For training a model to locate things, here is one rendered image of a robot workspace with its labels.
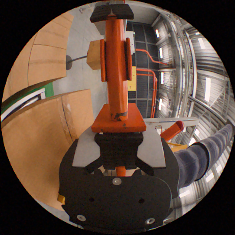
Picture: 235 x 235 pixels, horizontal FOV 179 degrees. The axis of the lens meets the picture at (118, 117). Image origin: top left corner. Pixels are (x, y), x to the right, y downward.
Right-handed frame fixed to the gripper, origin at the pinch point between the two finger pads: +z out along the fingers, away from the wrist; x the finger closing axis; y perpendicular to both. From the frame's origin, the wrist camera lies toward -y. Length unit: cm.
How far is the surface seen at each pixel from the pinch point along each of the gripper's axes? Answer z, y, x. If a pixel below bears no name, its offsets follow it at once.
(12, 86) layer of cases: 4, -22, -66
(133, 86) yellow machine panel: 722, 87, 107
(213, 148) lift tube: -3.4, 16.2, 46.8
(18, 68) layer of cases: 10, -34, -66
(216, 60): 181, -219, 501
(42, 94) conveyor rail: 34, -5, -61
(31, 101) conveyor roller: 22, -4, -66
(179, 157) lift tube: 2.4, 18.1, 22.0
